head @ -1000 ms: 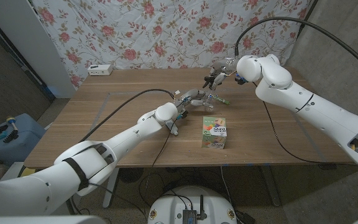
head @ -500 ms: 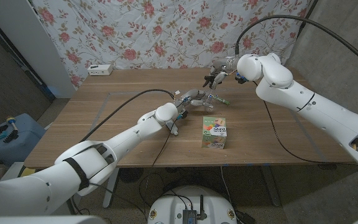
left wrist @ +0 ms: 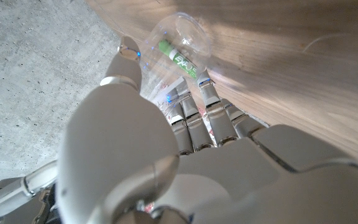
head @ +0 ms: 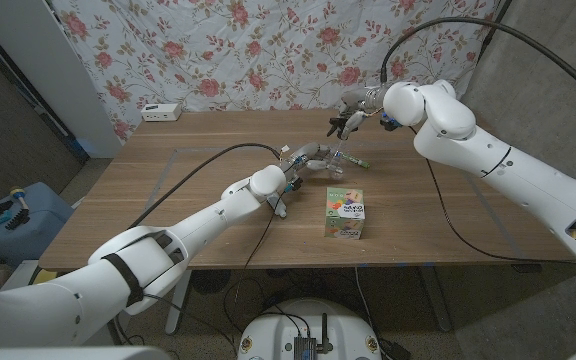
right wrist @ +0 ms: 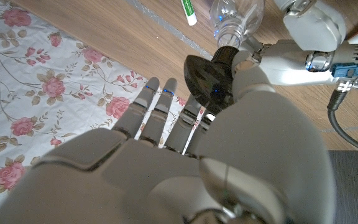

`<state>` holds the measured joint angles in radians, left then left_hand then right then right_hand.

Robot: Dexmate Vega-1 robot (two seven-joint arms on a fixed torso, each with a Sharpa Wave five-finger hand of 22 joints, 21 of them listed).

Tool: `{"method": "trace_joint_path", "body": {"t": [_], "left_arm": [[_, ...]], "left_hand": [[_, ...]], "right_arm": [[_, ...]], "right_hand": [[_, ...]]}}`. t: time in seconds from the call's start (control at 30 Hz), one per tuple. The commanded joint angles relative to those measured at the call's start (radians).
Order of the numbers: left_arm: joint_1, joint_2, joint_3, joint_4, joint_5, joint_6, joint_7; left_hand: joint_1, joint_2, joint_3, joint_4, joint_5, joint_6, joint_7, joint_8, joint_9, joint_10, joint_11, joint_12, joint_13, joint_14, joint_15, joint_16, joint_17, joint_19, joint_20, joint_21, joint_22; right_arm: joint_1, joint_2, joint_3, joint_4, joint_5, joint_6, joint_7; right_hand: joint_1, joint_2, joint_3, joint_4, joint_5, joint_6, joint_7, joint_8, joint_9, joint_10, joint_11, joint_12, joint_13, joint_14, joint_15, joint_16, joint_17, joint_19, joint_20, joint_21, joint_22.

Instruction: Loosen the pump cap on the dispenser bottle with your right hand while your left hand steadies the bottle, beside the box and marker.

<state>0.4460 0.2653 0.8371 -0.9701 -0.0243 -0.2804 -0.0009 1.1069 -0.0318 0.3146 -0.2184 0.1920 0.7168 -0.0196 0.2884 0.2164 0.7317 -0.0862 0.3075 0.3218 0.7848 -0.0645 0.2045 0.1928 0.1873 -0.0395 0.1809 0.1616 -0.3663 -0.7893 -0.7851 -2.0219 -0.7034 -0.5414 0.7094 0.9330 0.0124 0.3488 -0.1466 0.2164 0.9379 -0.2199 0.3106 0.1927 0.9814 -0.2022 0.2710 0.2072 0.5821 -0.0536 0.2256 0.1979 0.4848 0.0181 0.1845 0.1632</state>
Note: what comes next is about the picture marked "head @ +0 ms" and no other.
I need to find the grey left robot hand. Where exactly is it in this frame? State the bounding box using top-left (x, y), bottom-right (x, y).
top-left (278, 142), bottom-right (345, 182)

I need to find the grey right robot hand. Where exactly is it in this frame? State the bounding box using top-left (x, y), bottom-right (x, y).
top-left (327, 84), bottom-right (394, 142)

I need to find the clear plastic bottle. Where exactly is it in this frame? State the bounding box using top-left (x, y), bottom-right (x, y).
top-left (324, 148), bottom-right (346, 181)

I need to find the black trigger spray cap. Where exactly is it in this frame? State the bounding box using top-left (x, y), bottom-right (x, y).
top-left (326, 115), bottom-right (352, 154)

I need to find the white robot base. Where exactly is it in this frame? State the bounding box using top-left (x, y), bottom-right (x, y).
top-left (236, 297), bottom-right (383, 360)

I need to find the green whiteboard marker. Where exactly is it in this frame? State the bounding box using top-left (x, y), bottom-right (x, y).
top-left (345, 153), bottom-right (371, 170)

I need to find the colourful small cardboard box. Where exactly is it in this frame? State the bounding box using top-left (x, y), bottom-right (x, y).
top-left (324, 186), bottom-right (366, 241)

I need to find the white toothpaste tube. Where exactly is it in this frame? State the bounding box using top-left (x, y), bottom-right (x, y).
top-left (267, 194), bottom-right (288, 219)

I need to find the floral cloth backdrop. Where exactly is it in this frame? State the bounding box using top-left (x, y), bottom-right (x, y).
top-left (50, 0), bottom-right (502, 144)

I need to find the black stand pole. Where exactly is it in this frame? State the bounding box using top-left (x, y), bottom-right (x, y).
top-left (476, 0), bottom-right (514, 62)

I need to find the white power strip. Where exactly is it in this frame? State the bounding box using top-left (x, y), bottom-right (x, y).
top-left (140, 102), bottom-right (183, 123)

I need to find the black round disc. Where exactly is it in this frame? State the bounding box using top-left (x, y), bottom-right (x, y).
top-left (190, 269), bottom-right (233, 295)

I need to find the grey table leg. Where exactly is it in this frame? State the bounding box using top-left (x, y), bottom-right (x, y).
top-left (419, 264), bottom-right (453, 334)

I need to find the white table leg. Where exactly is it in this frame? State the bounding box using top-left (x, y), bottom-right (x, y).
top-left (164, 269), bottom-right (194, 336)

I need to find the blue plastic container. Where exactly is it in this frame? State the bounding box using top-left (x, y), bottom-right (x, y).
top-left (0, 181), bottom-right (75, 267)

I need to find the yellow and black floor object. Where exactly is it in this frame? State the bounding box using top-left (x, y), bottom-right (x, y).
top-left (26, 268), bottom-right (59, 289)

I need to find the yellow and blue knob tool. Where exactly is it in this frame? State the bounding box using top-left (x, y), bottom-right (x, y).
top-left (8, 186), bottom-right (30, 211)

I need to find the white board panel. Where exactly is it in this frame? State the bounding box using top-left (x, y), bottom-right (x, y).
top-left (0, 0), bottom-right (123, 160)

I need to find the black brush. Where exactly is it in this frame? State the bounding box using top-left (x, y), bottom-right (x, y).
top-left (5, 207), bottom-right (32, 231)

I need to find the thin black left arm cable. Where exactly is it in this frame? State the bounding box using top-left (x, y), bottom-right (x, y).
top-left (222, 197), bottom-right (284, 321)

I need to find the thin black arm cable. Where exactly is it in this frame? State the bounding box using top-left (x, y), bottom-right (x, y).
top-left (407, 124), bottom-right (576, 271)
top-left (222, 197), bottom-right (284, 321)

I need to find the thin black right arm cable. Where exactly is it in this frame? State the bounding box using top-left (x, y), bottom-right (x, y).
top-left (407, 124), bottom-right (576, 271)

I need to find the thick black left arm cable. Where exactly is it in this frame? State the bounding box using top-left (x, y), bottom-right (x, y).
top-left (126, 142), bottom-right (284, 230)

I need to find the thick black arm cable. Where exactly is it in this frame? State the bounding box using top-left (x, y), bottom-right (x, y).
top-left (379, 16), bottom-right (576, 111)
top-left (126, 142), bottom-right (284, 230)

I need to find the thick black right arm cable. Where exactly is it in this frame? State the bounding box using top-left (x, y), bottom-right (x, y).
top-left (379, 16), bottom-right (576, 111)

